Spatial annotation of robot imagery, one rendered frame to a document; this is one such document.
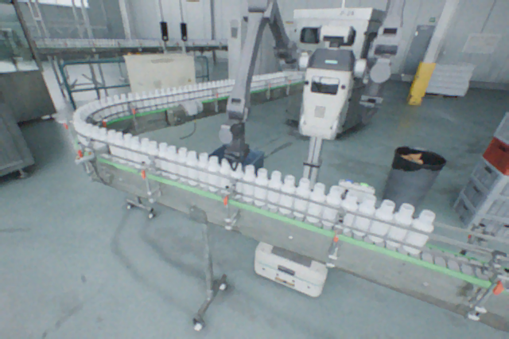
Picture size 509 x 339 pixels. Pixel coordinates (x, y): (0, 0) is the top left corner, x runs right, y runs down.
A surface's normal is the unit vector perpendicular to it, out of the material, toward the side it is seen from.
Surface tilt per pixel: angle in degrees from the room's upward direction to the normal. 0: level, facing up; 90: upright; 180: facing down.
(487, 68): 90
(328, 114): 90
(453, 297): 90
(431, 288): 90
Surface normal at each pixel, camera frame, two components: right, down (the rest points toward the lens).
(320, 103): -0.41, 0.44
